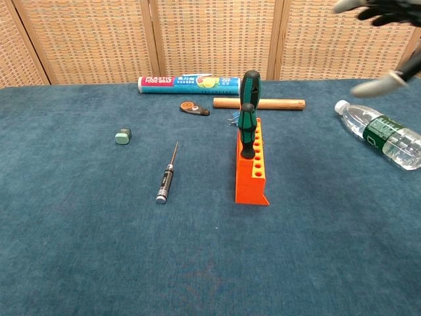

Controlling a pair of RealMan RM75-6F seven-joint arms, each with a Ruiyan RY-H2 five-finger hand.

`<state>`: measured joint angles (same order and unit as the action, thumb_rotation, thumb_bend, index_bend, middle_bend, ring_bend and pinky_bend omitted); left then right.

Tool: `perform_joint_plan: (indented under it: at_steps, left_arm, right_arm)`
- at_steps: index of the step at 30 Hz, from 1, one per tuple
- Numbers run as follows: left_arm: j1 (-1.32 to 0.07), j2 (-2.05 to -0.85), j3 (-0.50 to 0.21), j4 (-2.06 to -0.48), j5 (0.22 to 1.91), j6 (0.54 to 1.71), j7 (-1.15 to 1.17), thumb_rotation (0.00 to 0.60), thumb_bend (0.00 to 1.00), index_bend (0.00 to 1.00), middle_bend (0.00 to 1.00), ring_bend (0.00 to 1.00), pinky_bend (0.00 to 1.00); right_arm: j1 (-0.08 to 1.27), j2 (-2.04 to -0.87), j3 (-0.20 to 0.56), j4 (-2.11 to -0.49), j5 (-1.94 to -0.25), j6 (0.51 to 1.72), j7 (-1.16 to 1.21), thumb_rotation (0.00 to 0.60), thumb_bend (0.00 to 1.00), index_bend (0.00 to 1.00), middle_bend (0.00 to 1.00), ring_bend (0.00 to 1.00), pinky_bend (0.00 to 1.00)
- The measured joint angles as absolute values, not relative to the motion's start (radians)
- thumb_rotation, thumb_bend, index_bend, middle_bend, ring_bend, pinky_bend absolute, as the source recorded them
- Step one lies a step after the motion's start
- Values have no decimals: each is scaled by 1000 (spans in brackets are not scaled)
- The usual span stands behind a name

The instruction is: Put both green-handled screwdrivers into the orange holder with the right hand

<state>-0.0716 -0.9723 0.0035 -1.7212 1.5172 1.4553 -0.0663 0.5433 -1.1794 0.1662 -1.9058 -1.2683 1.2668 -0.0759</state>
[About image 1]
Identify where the orange screwdriver holder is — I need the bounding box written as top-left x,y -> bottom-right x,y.
235,115 -> 271,206

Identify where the small green block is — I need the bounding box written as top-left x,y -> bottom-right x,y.
114,128 -> 133,145

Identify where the woven rattan folding screen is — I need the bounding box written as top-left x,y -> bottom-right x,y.
0,0 -> 421,89

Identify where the wooden dowel rod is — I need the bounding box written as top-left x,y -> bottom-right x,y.
212,97 -> 306,111

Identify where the long teal black screwdriver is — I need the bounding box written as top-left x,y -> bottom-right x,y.
239,70 -> 262,115

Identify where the blue carpet table mat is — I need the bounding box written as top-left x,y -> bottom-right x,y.
0,77 -> 421,316

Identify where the clear water bottle green label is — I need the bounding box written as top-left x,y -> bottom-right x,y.
334,99 -> 421,171

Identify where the short green black screwdriver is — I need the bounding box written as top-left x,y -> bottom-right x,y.
238,103 -> 259,159

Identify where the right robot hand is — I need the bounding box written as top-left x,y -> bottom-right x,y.
334,0 -> 421,99

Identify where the black precision screwdriver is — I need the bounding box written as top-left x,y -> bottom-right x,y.
155,141 -> 180,205

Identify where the orange black correction tape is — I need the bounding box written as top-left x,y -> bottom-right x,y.
179,101 -> 211,117

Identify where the plastic food wrap box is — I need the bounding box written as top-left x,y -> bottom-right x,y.
137,75 -> 241,95

